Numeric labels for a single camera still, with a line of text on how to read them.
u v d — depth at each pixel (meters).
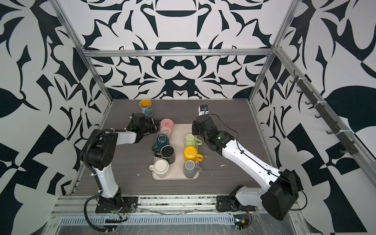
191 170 0.76
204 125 0.56
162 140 0.85
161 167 0.80
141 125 0.81
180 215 0.73
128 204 0.74
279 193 0.39
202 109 0.67
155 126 0.89
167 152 0.83
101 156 0.51
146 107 1.02
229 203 0.67
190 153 0.82
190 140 0.87
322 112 0.55
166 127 0.90
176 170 0.86
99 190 0.59
